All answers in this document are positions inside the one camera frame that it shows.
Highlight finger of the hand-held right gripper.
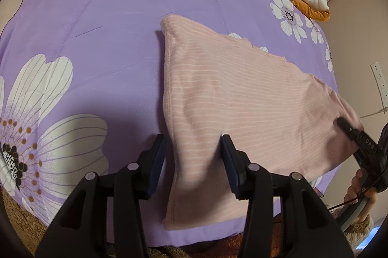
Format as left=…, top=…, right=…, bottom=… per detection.
left=336, top=117, right=366, bottom=141

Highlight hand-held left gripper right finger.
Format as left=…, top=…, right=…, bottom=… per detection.
left=221, top=134, right=355, bottom=258

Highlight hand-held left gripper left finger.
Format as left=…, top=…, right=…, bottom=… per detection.
left=35, top=133, right=168, bottom=258

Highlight pink striped pants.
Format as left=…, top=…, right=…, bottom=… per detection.
left=160, top=15, right=364, bottom=231

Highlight person's right hand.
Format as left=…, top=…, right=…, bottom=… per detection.
left=346, top=168, right=379, bottom=224

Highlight white power strip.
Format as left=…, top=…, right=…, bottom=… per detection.
left=370, top=62, right=388, bottom=113

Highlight orange cloth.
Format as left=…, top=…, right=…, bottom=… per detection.
left=277, top=0, right=331, bottom=23

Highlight purple floral bedsheet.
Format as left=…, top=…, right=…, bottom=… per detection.
left=0, top=0, right=338, bottom=249

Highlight white cable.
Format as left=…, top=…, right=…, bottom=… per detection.
left=360, top=106, right=388, bottom=119

